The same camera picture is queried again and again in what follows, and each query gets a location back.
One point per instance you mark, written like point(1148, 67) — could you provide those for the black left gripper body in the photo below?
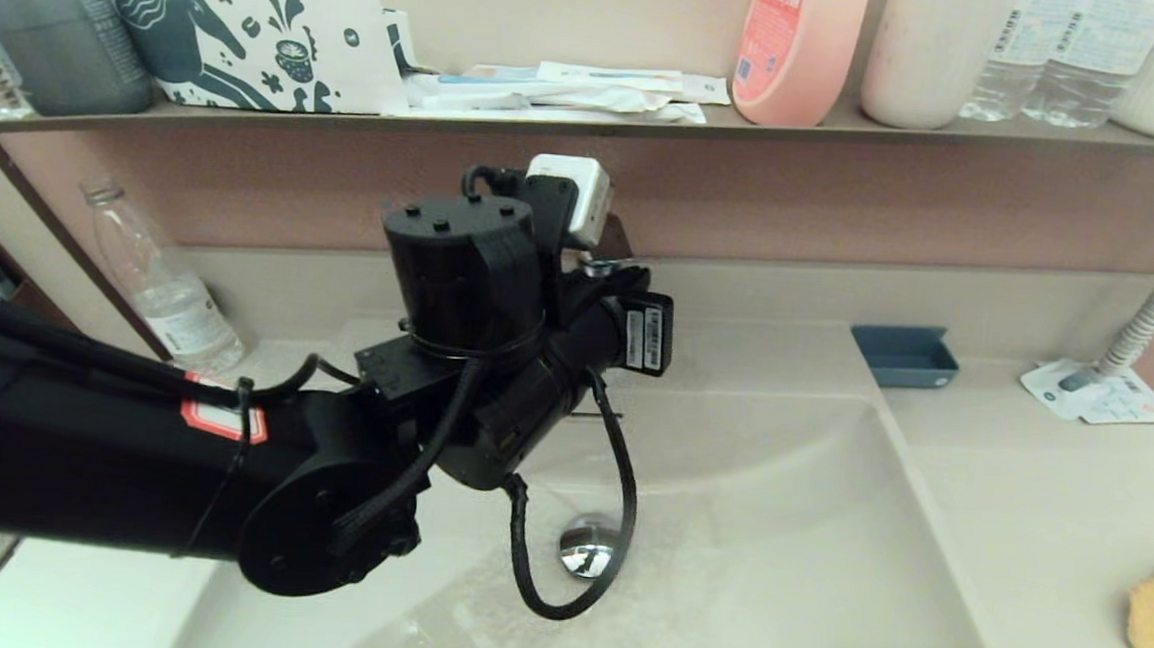
point(647, 333)

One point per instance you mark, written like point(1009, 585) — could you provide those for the chrome lever faucet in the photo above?
point(618, 241)

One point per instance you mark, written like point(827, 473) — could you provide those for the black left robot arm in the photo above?
point(78, 454)

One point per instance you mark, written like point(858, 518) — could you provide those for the beige ceramic sink basin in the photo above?
point(802, 578)

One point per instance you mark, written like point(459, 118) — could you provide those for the chrome drain stopper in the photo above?
point(585, 550)

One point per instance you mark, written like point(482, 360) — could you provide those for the flat white packet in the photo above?
point(550, 115)

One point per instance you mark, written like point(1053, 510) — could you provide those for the small white sachet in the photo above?
point(707, 90)

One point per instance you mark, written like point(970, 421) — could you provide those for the blue plastic soap dish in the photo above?
point(903, 359)

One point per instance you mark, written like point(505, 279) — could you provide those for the white packet blue stripe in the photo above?
point(612, 76)

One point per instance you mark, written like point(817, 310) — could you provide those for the long white toothbrush packet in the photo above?
point(491, 88)

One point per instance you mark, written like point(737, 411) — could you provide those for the pink lotion bottle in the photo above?
point(799, 47)

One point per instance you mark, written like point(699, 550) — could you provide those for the cream ceramic cup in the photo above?
point(934, 55)

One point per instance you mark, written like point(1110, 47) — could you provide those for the clear labelled water bottle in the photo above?
point(1088, 75)
point(1003, 80)

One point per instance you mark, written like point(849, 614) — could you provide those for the clear plastic water bottle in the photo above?
point(172, 309)

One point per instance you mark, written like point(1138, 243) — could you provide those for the white printed leaflet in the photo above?
point(1123, 403)

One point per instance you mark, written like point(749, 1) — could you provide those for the white horse print box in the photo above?
point(254, 34)

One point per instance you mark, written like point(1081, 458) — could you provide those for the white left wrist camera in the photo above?
point(575, 194)

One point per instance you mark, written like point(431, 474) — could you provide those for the brown wall shelf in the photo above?
point(849, 130)

